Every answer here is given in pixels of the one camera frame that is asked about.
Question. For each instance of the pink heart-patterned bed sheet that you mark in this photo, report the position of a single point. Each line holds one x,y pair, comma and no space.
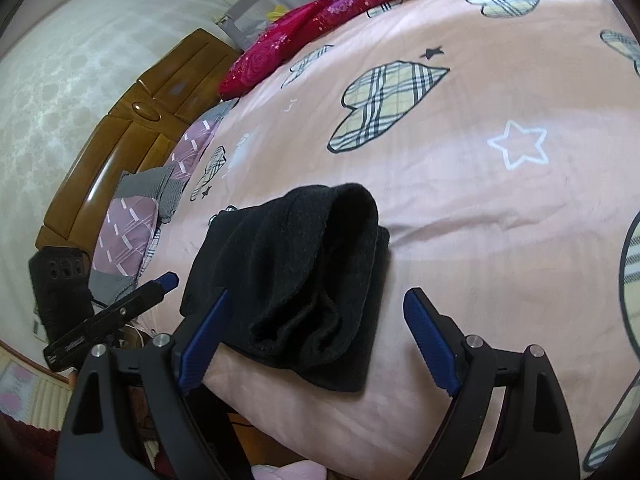
500,140

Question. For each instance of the red floral quilt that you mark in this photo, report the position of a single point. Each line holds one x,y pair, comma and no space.
360,5

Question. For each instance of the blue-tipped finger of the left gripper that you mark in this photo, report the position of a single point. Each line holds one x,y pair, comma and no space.
166,282

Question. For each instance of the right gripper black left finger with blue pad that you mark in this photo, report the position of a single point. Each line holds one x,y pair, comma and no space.
100,440

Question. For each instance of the black pants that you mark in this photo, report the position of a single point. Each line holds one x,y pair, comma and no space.
305,274

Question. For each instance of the purple grey patterned pillow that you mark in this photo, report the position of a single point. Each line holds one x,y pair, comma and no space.
141,205

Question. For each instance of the brown wooden headboard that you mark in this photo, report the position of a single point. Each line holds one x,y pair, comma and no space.
138,133

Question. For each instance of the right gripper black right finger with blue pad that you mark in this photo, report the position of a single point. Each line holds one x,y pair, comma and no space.
534,437

